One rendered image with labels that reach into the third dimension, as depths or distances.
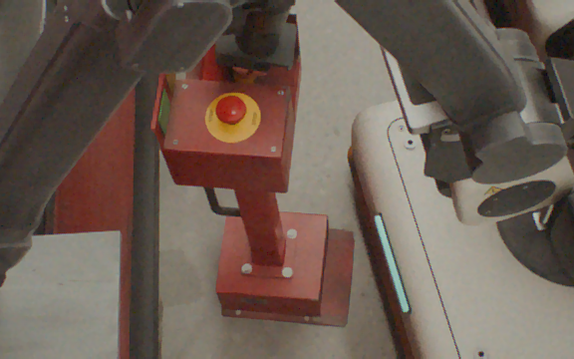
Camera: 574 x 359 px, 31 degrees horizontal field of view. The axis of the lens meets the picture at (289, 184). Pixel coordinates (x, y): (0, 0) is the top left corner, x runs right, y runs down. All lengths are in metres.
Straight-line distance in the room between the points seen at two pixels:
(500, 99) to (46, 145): 0.32
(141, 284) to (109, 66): 1.49
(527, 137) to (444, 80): 0.10
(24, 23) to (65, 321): 0.46
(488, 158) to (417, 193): 1.05
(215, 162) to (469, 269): 0.60
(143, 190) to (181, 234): 0.12
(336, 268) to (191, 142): 0.79
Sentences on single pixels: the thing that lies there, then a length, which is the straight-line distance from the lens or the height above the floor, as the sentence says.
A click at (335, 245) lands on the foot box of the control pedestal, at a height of 0.01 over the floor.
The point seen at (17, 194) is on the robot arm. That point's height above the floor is 1.32.
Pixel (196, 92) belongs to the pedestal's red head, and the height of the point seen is 0.78.
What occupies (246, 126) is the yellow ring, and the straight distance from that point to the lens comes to 1.35.
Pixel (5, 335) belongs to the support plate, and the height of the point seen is 1.00.
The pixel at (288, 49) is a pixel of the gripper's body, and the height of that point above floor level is 0.81.
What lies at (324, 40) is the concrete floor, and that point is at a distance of 2.32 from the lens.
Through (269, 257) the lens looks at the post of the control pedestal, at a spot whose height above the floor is 0.17.
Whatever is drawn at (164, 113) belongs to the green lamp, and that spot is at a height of 0.81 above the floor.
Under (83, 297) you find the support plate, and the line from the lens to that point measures 1.07.
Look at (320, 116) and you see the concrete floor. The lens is 2.23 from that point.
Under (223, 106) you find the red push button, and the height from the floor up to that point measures 0.81.
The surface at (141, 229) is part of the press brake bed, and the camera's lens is 2.12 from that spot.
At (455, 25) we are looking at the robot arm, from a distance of 0.66.
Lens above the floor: 1.99
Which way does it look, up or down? 67 degrees down
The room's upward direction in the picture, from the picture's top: 9 degrees counter-clockwise
